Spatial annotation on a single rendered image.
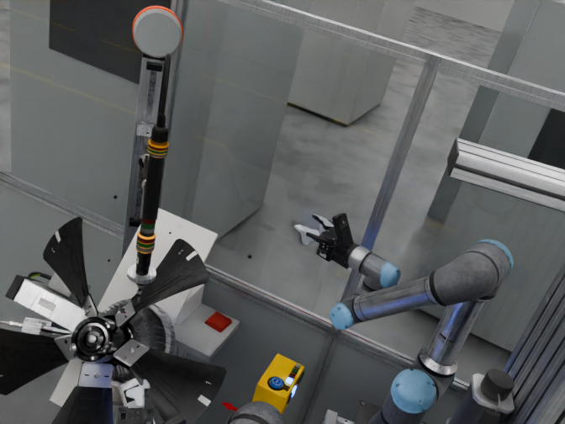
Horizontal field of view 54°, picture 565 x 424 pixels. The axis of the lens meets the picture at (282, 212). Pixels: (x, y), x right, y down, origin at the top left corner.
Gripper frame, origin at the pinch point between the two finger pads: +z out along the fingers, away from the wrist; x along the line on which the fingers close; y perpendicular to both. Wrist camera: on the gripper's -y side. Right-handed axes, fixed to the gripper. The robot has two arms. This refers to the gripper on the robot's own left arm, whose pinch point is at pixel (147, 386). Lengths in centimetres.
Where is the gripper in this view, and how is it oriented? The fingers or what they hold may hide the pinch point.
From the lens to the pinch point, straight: 155.1
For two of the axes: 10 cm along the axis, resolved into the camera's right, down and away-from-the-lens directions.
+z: -2.3, -5.2, 8.2
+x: -1.2, 8.5, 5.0
